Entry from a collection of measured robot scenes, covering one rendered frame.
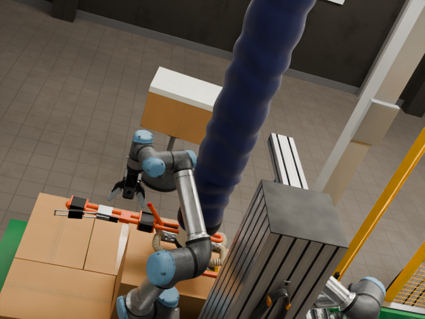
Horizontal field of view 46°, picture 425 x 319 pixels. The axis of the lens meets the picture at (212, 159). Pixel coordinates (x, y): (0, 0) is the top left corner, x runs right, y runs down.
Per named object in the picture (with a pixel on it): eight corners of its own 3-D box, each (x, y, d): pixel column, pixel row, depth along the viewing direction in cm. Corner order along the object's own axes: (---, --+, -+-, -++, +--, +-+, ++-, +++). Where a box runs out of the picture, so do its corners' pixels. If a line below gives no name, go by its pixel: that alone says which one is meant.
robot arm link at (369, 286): (260, 300, 232) (374, 293, 201) (272, 282, 244) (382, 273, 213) (269, 322, 234) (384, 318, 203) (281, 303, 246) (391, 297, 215)
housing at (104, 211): (111, 213, 256) (113, 207, 253) (109, 222, 250) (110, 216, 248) (98, 210, 255) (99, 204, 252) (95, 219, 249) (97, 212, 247)
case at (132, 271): (211, 293, 314) (231, 249, 292) (212, 349, 281) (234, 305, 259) (117, 274, 303) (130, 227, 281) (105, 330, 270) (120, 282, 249)
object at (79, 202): (86, 206, 254) (88, 199, 252) (83, 215, 248) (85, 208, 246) (70, 202, 253) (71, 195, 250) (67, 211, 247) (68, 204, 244)
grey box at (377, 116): (375, 142, 342) (398, 105, 326) (378, 146, 338) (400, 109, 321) (349, 135, 338) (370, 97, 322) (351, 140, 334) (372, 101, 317)
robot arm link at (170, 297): (178, 318, 218) (186, 299, 211) (150, 325, 211) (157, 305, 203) (167, 296, 226) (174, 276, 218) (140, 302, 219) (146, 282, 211)
